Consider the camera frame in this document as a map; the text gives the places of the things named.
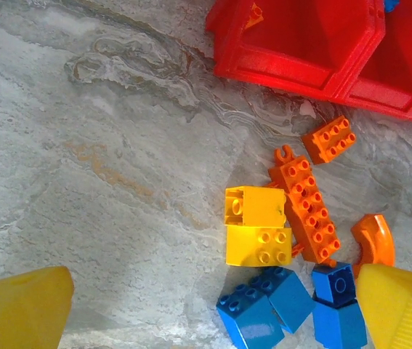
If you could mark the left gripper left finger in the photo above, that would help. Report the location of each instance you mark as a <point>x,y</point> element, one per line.
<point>20,312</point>

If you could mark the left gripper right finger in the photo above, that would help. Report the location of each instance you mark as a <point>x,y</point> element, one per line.
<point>402,312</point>

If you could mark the blue smooth lego brick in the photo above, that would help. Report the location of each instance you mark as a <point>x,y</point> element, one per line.
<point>340,325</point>

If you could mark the orange curved lego piece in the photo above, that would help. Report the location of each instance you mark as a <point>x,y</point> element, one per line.
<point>376,236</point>

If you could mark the blue sloped lego brick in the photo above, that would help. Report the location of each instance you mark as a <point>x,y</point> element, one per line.
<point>285,294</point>
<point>249,323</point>

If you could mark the orange long lego brick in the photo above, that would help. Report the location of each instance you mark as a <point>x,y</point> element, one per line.
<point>307,207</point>

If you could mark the yellow square lego brick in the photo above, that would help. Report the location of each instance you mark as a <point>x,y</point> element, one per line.
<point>253,247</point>
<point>256,207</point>

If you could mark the orange six-stud lego brick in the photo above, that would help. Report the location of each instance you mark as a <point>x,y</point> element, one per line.
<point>327,141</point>

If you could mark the dark blue square lego brick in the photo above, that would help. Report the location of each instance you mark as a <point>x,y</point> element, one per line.
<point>391,3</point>

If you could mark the small orange lego brick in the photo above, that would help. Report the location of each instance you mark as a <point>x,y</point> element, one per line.
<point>253,18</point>

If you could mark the red plastic bin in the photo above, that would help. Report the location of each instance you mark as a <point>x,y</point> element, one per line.
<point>380,94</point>
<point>282,69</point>

